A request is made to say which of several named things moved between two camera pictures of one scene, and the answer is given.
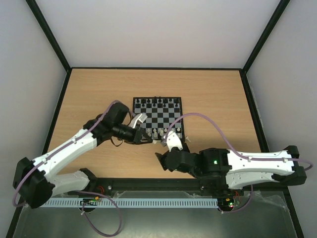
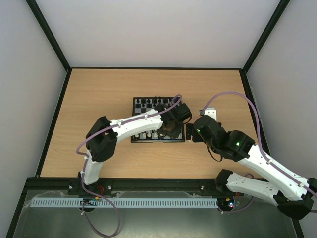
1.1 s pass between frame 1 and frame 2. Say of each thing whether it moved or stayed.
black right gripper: moved
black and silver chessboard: stayed
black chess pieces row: stayed
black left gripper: moved
